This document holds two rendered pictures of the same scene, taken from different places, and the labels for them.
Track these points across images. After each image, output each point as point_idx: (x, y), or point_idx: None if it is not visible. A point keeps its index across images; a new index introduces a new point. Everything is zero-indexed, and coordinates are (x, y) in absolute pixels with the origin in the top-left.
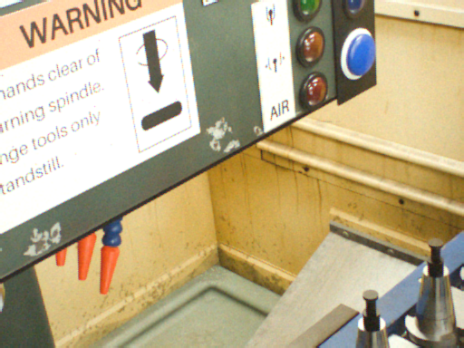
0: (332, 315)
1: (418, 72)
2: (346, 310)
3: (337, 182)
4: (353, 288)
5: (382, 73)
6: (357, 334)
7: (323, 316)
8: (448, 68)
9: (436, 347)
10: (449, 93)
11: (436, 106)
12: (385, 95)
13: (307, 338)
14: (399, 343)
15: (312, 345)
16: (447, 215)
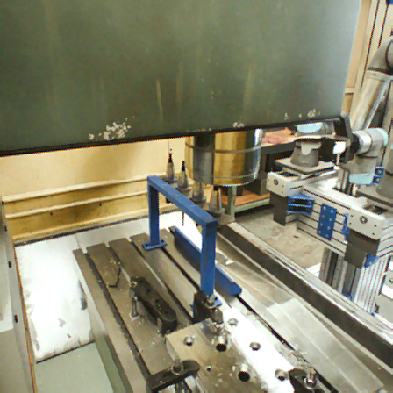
0: (76, 253)
1: (52, 156)
2: (77, 250)
3: (14, 222)
4: (48, 256)
5: (33, 162)
6: (197, 183)
7: (75, 255)
8: (65, 151)
9: (190, 190)
10: (67, 160)
11: (61, 167)
12: (37, 171)
13: (82, 261)
14: (184, 194)
15: (87, 261)
16: (73, 209)
